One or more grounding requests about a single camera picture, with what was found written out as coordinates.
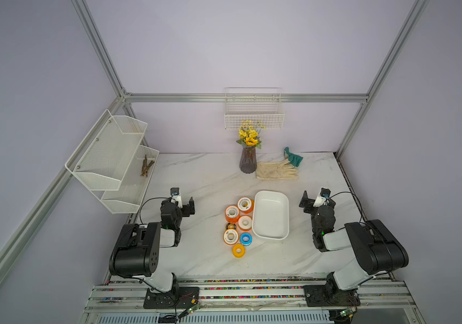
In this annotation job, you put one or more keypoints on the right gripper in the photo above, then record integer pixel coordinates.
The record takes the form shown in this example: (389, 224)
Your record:
(307, 202)

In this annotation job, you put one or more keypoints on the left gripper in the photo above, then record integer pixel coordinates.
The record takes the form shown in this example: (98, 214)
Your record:
(188, 207)

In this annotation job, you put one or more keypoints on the orange sealing tape roll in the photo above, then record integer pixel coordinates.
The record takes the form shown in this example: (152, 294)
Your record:
(245, 223)
(232, 214)
(231, 237)
(245, 205)

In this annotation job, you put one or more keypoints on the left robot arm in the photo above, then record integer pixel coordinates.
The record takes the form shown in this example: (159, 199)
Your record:
(136, 252)

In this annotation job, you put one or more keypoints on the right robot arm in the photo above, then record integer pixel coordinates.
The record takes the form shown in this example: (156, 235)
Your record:
(375, 248)

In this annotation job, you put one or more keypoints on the white storage box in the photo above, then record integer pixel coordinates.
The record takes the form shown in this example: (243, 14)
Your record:
(271, 220)

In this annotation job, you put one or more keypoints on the small black yellow tape roll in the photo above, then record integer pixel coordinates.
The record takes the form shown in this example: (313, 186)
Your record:
(231, 226)

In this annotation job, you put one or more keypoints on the yellow sealing tape roll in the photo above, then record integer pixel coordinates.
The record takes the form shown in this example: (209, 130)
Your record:
(238, 250)

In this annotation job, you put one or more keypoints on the blue sealing tape roll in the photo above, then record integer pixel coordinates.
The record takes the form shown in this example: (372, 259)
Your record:
(245, 239)

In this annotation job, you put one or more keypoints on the cream cotton glove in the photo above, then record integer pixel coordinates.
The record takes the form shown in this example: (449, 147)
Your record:
(278, 170)

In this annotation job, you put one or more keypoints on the brown sticks bundle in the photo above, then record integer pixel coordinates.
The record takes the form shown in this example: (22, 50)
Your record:
(146, 166)

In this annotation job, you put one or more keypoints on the lower white mesh shelf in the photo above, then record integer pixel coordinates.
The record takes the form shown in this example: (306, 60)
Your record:
(129, 197)

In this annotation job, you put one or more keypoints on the white mesh shelf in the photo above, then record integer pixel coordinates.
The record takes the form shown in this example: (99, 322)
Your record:
(129, 197)
(101, 162)

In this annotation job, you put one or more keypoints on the purple glass vase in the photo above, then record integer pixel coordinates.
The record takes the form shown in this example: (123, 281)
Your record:
(248, 160)

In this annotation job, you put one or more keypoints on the yellow artificial flowers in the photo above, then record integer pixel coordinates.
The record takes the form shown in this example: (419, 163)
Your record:
(249, 134)

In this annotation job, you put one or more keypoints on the upper white mesh shelf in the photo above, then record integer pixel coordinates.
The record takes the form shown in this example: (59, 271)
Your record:
(101, 162)

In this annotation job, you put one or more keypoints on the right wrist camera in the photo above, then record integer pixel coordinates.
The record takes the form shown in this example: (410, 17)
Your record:
(322, 198)

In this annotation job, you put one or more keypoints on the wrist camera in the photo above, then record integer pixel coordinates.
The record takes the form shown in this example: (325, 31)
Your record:
(322, 198)
(175, 192)

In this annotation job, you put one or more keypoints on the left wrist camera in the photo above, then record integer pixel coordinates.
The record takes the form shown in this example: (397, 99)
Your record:
(175, 192)

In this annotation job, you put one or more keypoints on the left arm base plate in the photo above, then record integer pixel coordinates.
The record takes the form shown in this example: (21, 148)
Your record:
(180, 298)

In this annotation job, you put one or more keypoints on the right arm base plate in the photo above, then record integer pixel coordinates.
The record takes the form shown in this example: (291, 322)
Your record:
(330, 296)

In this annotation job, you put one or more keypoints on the white wire wall basket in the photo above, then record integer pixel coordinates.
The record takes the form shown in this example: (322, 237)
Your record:
(260, 106)

